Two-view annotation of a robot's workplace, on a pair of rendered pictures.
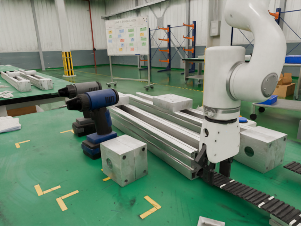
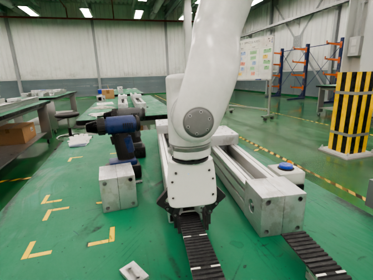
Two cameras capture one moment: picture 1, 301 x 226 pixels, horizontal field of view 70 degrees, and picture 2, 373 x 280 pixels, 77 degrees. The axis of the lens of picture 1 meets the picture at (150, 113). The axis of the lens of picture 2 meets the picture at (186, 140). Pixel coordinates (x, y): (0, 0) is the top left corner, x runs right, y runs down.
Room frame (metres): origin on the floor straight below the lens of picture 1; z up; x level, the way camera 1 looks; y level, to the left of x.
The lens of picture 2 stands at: (0.07, -0.34, 1.12)
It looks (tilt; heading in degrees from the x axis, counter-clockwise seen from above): 15 degrees down; 23
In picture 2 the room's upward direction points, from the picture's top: 2 degrees counter-clockwise
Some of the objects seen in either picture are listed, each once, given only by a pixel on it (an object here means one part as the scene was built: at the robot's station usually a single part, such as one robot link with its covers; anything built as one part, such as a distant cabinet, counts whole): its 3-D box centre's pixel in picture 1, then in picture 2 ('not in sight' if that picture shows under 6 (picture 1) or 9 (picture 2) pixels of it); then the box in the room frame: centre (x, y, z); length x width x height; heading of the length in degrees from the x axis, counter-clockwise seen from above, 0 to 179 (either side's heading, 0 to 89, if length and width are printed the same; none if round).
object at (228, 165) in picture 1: (228, 162); (210, 213); (0.52, -0.20, 0.82); 0.03 x 0.03 x 0.07; 31
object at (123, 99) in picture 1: (113, 101); (167, 128); (1.09, 0.19, 0.87); 0.16 x 0.11 x 0.07; 31
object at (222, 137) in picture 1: (219, 134); (190, 176); (0.49, -0.17, 0.92); 0.10 x 0.07 x 0.11; 121
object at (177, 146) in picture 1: (136, 123); (172, 153); (0.87, 0.06, 0.82); 0.80 x 0.10 x 0.09; 31
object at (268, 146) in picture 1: (263, 147); (277, 204); (0.60, -0.34, 0.83); 0.12 x 0.09 x 0.10; 121
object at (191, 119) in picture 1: (171, 115); (218, 149); (0.97, -0.10, 0.82); 0.80 x 0.10 x 0.09; 31
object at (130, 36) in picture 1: (127, 54); (247, 79); (6.50, 0.60, 0.97); 1.51 x 0.50 x 1.95; 58
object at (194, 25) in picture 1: (163, 48); (298, 72); (11.08, -0.76, 1.10); 3.30 x 0.90 x 2.20; 38
